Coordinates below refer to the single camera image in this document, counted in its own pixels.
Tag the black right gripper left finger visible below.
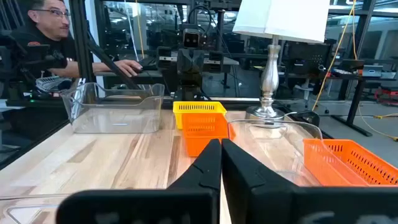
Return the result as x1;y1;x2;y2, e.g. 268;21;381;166
55;139;222;224

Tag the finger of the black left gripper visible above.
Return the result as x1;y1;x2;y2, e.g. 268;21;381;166
177;49;192;75
190;49;205;75

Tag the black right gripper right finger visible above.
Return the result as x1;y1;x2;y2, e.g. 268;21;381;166
221;139;398;224

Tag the yellow plastic basket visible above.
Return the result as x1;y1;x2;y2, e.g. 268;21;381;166
172;101;228;130

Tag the orange plastic basket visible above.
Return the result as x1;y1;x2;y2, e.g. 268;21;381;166
303;138;398;187
182;112;236;157

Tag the clear plastic bin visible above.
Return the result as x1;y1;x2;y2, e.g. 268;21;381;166
60;82;165;134
0;192;72;224
228;119;324;187

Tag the black keyboard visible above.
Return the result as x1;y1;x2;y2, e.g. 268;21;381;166
138;57;159;71

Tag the grey office desk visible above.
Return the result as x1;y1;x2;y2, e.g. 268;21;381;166
95;55;240;78

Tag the person's hand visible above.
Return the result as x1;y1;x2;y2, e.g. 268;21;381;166
113;58;144;78

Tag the white shade silver table lamp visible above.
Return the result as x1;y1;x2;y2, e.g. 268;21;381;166
232;0;330;122

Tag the person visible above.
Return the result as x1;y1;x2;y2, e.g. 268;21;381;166
11;0;144;78

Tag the black background desk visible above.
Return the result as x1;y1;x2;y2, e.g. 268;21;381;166
329;58;398;138

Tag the silver laptop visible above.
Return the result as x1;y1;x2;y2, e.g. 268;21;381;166
362;64;384;78

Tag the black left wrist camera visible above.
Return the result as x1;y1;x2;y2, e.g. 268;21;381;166
182;27;202;49

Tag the black diagonal frame strut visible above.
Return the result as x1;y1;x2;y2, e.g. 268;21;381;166
86;39;141;91

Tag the black rig frame post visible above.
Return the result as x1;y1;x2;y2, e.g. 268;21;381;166
68;0;96;83

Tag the white wire basket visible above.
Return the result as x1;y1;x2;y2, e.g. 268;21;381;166
35;75;73;93

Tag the yellow cable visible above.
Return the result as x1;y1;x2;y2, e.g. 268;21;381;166
312;0;358;111
357;105;398;141

